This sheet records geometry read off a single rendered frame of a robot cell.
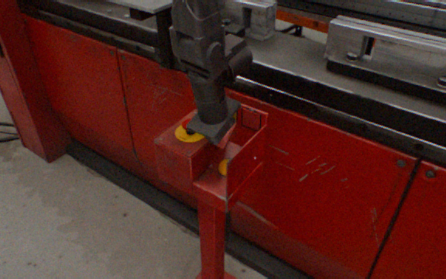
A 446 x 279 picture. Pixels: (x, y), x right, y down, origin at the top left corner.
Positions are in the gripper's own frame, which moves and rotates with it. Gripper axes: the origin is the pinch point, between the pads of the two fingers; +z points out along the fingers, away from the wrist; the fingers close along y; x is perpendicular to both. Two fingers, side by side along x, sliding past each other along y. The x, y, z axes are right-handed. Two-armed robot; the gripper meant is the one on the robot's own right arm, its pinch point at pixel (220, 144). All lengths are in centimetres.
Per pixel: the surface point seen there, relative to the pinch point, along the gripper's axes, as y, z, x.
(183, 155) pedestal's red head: -5.3, 1.4, 6.3
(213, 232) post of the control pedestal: -7.1, 30.4, 2.9
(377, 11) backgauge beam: 64, 2, -12
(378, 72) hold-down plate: 31.8, -2.5, -21.8
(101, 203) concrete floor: -4, 81, 78
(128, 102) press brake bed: 20, 29, 59
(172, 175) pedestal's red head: -7.3, 8.9, 10.3
